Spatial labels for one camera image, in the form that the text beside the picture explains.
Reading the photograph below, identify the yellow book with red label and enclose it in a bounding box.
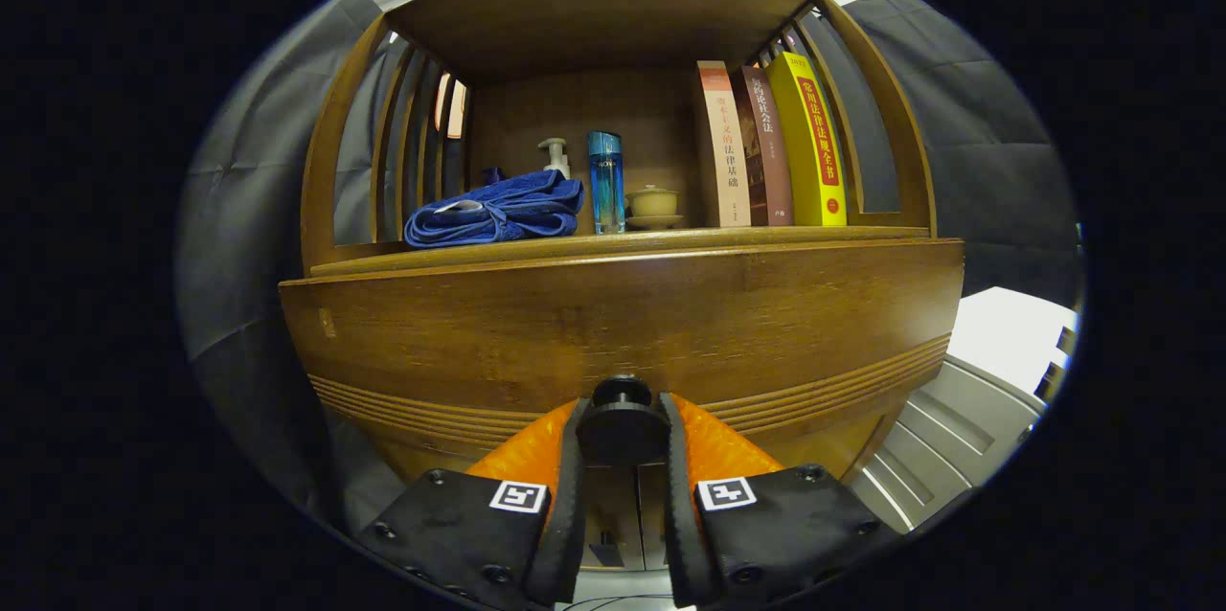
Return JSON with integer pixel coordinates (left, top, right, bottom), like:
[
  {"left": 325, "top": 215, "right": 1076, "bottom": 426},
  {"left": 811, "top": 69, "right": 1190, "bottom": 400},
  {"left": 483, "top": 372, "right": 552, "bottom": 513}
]
[{"left": 766, "top": 52, "right": 849, "bottom": 228}]

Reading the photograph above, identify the blue folded towel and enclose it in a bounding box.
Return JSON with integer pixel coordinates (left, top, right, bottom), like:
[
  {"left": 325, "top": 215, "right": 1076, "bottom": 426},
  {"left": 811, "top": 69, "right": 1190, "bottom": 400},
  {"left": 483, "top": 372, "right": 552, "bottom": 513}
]
[{"left": 403, "top": 170, "right": 585, "bottom": 250}]

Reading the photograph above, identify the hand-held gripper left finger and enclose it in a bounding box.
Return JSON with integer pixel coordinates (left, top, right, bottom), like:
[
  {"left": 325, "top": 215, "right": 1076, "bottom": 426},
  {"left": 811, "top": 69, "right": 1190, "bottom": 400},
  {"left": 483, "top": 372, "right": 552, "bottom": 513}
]
[{"left": 356, "top": 396, "right": 590, "bottom": 610}]

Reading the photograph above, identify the wooden cabinet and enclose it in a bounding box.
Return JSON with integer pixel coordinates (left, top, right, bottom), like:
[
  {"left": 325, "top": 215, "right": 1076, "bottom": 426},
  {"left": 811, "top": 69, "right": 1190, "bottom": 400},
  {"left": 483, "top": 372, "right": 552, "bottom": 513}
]
[{"left": 278, "top": 0, "right": 966, "bottom": 574}]

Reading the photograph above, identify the beige book with orange band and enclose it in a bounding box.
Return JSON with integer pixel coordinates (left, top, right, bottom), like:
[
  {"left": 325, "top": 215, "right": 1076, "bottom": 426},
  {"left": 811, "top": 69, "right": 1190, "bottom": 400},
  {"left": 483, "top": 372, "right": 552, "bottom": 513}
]
[{"left": 696, "top": 61, "right": 753, "bottom": 229}]

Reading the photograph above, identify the brown book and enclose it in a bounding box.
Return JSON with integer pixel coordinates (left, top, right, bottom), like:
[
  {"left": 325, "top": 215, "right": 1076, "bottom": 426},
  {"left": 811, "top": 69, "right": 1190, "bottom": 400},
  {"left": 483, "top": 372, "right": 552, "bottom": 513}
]
[{"left": 733, "top": 65, "right": 796, "bottom": 227}]

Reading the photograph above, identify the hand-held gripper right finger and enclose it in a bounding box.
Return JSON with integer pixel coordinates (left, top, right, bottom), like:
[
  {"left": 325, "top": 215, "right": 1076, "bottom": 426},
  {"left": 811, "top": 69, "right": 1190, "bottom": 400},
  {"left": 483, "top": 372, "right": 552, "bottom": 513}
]
[{"left": 659, "top": 391, "right": 906, "bottom": 610}]

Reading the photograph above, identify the tall blue glass bottle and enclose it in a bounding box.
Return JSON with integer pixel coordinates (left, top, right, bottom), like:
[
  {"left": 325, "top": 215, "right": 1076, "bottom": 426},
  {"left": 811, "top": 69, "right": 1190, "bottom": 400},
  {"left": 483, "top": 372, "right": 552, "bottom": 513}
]
[{"left": 587, "top": 131, "right": 626, "bottom": 236}]

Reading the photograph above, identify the wooden countertop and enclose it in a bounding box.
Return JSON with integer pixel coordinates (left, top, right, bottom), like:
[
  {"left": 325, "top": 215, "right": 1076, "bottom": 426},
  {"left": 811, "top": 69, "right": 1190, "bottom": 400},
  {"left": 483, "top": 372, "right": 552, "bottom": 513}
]
[{"left": 308, "top": 225, "right": 932, "bottom": 279}]

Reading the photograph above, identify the white table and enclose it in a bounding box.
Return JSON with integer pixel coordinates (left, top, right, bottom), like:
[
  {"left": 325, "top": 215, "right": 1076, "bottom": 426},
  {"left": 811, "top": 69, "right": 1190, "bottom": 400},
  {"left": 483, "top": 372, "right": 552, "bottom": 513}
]
[{"left": 848, "top": 285, "right": 1081, "bottom": 535}]

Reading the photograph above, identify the white pump bottle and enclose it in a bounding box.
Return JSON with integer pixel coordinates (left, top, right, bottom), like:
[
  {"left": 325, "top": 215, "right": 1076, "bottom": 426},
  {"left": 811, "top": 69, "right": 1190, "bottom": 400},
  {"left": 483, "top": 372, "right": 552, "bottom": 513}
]
[{"left": 537, "top": 138, "right": 572, "bottom": 181}]

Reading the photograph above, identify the beige lidded teacup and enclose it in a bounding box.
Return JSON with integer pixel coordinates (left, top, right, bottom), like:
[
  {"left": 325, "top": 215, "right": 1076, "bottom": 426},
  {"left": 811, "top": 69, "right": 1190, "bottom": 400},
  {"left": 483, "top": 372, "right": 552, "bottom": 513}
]
[{"left": 626, "top": 185, "right": 679, "bottom": 217}]

